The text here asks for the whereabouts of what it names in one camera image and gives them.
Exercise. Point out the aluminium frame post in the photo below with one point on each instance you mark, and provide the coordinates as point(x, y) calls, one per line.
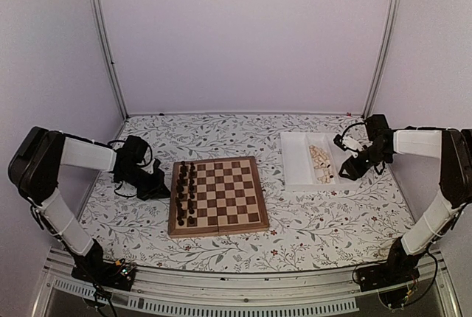
point(388, 31)
point(105, 47)

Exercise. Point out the left aluminium frame post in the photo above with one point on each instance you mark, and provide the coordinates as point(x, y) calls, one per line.
point(105, 47)

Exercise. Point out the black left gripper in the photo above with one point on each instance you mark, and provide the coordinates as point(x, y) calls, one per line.
point(159, 189)

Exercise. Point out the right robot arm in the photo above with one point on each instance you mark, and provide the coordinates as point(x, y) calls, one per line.
point(398, 274)

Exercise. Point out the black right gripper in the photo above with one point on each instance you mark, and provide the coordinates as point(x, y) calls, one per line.
point(355, 170)

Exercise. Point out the right aluminium frame post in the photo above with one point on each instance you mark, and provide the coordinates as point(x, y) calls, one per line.
point(388, 31)

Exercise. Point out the row of dark chess pieces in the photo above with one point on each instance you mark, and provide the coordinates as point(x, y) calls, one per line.
point(185, 194)

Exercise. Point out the white three-compartment plastic tray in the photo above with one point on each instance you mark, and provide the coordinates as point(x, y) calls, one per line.
point(311, 162)

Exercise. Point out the front aluminium rail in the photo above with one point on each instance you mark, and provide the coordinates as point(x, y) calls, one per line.
point(327, 292)

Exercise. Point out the wooden chess board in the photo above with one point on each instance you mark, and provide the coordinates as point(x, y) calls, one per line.
point(229, 199)

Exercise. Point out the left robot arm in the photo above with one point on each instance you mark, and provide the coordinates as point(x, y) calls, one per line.
point(35, 170)

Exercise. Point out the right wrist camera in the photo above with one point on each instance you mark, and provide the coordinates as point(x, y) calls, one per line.
point(347, 143)

